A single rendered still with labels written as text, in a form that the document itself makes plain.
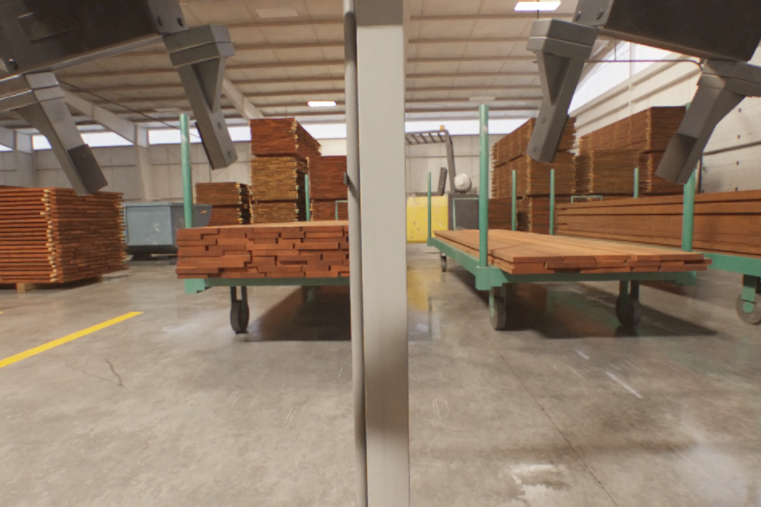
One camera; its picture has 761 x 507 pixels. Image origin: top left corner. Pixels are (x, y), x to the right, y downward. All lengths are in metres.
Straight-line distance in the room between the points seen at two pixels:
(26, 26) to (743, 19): 0.52
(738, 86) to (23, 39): 0.55
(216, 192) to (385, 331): 9.87
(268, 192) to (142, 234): 3.60
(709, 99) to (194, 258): 1.97
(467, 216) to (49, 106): 6.71
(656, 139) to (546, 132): 11.05
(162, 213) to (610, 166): 9.38
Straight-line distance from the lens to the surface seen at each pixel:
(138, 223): 7.29
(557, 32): 0.35
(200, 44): 0.34
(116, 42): 0.36
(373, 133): 0.53
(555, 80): 0.36
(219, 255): 2.04
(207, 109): 0.35
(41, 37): 0.40
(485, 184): 2.17
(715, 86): 0.44
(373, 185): 0.53
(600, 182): 10.61
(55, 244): 5.26
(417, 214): 6.96
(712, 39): 0.40
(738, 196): 3.27
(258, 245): 1.96
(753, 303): 3.29
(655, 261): 2.23
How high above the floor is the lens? 0.70
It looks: 5 degrees down
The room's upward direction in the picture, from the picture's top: 1 degrees counter-clockwise
